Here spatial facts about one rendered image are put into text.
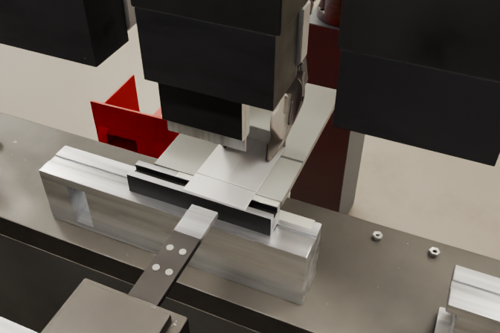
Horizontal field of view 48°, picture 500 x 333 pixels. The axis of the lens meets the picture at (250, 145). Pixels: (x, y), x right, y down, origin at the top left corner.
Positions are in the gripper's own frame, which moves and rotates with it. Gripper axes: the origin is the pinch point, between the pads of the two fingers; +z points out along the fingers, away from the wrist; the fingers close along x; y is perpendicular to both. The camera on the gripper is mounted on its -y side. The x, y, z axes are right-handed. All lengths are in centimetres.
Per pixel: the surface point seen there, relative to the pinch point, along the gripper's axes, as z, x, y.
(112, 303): 17.4, -0.1, 24.5
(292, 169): 1.3, 6.6, 0.4
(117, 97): -1, -44, -34
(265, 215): 7.2, 6.9, 7.3
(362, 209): 14, 0, -138
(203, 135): 0.1, -1.4, 12.3
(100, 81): -4, -139, -160
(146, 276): 15.8, -0.7, 18.1
